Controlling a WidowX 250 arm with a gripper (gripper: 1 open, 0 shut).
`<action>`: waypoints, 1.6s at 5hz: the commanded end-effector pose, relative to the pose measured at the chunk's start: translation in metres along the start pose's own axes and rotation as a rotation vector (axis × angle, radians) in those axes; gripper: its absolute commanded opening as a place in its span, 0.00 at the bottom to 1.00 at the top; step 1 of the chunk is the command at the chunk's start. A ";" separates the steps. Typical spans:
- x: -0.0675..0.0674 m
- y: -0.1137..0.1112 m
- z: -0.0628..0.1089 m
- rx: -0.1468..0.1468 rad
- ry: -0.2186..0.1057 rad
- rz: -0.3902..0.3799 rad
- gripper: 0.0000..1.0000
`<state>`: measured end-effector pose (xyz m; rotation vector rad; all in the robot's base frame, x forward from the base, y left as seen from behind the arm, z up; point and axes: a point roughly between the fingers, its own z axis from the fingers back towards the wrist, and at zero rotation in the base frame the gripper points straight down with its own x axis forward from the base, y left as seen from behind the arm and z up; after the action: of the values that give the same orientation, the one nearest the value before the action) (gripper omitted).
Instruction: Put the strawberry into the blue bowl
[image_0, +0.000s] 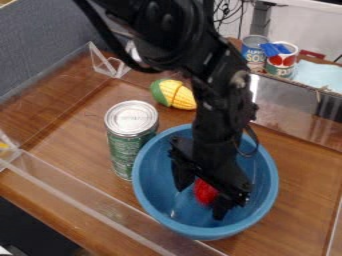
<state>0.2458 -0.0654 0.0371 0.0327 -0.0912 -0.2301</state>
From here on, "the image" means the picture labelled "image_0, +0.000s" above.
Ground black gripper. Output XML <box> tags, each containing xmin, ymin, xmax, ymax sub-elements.
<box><xmin>170</xmin><ymin>110</ymin><xmax>255</xmax><ymax>220</ymax></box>

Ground red toy strawberry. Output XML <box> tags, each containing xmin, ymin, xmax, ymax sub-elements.
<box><xmin>194</xmin><ymin>179</ymin><xmax>218</xmax><ymax>205</ymax></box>

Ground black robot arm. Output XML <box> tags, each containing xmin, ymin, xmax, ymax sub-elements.
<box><xmin>72</xmin><ymin>0</ymin><xmax>258</xmax><ymax>220</ymax></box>

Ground blue bowl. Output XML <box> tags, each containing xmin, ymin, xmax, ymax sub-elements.
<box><xmin>132</xmin><ymin>124</ymin><xmax>279</xmax><ymax>240</ymax></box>

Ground clear acrylic front barrier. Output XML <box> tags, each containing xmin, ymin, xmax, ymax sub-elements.
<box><xmin>0</xmin><ymin>130</ymin><xmax>228</xmax><ymax>256</ymax></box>

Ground clear acrylic barrier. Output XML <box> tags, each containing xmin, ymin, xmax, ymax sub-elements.
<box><xmin>250</xmin><ymin>73</ymin><xmax>342</xmax><ymax>123</ymax></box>
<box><xmin>0</xmin><ymin>130</ymin><xmax>228</xmax><ymax>256</ymax></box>

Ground green tin can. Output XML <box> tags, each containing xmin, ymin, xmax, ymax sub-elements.
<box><xmin>104</xmin><ymin>100</ymin><xmax>159</xmax><ymax>180</ymax></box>

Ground yellow toy corn cob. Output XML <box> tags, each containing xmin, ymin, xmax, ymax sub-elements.
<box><xmin>150</xmin><ymin>79</ymin><xmax>196</xmax><ymax>110</ymax></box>

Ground clear acrylic back barrier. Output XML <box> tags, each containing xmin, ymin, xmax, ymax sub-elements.
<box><xmin>250</xmin><ymin>73</ymin><xmax>342</xmax><ymax>123</ymax></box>

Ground red white tomato can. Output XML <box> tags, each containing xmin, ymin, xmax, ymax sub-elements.
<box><xmin>264</xmin><ymin>41</ymin><xmax>298</xmax><ymax>79</ymax></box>

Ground blue soup can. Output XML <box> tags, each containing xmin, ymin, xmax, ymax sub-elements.
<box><xmin>242</xmin><ymin>35</ymin><xmax>268</xmax><ymax>72</ymax></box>

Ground light blue cloth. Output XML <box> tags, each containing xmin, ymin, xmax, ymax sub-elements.
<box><xmin>293</xmin><ymin>60</ymin><xmax>342</xmax><ymax>94</ymax></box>

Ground blue plastic clip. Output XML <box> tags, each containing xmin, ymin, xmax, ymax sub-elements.
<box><xmin>259</xmin><ymin>43</ymin><xmax>291</xmax><ymax>57</ymax></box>

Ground clear acrylic bracket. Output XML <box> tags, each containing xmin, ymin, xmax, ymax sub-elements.
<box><xmin>88</xmin><ymin>43</ymin><xmax>131</xmax><ymax>78</ymax></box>

